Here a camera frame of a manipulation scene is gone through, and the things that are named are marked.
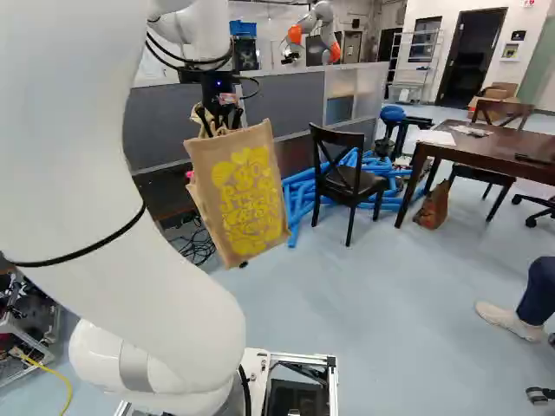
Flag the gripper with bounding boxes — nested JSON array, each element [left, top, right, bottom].
[[178, 68, 245, 140]]

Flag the burlap bag with yellow print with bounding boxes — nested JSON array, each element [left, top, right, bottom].
[[182, 101, 292, 270]]

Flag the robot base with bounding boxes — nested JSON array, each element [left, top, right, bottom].
[[114, 346, 339, 416]]

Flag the brown paper bag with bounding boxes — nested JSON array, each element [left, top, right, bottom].
[[412, 178, 452, 230]]

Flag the grey office partition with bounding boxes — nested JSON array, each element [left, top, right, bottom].
[[122, 60, 391, 231]]

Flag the pile of blue tubes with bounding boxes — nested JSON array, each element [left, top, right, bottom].
[[281, 146, 431, 250]]

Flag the grey robot with orange joints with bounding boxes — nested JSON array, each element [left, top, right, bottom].
[[279, 0, 343, 67]]

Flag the dark wooden cross-back chair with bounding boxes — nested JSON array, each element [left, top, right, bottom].
[[308, 122, 391, 248]]

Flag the blue round stool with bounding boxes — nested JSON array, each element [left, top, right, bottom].
[[375, 105, 411, 159]]

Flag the white paper sheet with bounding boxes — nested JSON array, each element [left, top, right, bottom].
[[415, 129, 457, 147]]

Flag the scattered papers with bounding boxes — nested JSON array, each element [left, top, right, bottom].
[[446, 123, 494, 139]]

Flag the dark door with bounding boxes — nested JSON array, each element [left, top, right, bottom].
[[435, 6, 509, 107]]

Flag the dark wooden table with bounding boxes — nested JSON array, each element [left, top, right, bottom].
[[393, 119, 555, 231]]

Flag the cardboard boxes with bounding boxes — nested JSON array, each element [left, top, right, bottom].
[[467, 81, 522, 122]]

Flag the brown wooden chair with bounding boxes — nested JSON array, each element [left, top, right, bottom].
[[446, 99, 537, 223]]

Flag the black office chair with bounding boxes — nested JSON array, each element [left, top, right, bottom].
[[511, 192, 555, 229]]

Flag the person's legs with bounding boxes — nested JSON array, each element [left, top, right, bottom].
[[474, 255, 555, 343]]

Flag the grey chair caster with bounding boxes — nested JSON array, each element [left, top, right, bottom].
[[526, 385, 555, 407]]

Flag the black floor cable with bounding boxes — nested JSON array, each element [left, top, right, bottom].
[[166, 211, 219, 268]]

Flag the wire shelf rack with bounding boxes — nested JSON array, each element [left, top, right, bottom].
[[388, 29, 444, 105]]

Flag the metal frame cart with wires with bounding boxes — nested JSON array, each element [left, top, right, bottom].
[[0, 255, 58, 387]]

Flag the yellow cable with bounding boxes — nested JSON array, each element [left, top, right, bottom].
[[19, 353, 74, 416]]

